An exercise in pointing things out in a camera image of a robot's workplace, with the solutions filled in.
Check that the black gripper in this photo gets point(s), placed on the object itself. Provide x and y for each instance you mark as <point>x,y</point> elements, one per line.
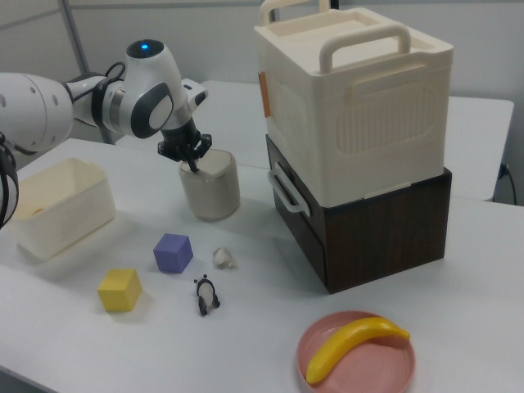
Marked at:
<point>182,143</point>

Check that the beige lidded trash can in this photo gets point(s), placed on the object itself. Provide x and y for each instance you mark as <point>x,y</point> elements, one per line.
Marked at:
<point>213,196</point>

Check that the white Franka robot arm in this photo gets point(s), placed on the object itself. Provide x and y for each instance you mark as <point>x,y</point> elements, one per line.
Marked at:
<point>37,110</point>

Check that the cream open plastic bin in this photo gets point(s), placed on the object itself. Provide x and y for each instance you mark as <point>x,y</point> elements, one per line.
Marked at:
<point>61,225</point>

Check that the purple foam cube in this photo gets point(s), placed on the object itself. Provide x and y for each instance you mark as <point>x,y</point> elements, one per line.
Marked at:
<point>172,256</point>

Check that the crumpled white paper ball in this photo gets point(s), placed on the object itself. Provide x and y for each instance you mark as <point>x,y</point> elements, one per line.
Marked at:
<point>223,258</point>

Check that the orange tag on storage box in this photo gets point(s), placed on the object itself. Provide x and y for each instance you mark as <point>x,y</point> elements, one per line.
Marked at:
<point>265,94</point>

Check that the small panda figurine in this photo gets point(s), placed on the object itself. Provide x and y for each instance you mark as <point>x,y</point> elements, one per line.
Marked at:
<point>206,292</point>

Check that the yellow foam cube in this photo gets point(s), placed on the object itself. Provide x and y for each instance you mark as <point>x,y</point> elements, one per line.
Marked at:
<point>118,292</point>

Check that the grey metal pole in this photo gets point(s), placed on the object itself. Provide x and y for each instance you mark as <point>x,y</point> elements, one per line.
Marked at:
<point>75,37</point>

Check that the dark brown wooden drawer cabinet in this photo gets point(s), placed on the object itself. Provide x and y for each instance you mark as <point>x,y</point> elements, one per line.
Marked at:
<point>389,237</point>

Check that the yellow toy banana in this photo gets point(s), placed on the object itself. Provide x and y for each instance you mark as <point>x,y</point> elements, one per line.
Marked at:
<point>348,340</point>

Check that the pink plate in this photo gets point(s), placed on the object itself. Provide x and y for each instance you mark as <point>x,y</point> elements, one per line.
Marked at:
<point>368,368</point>

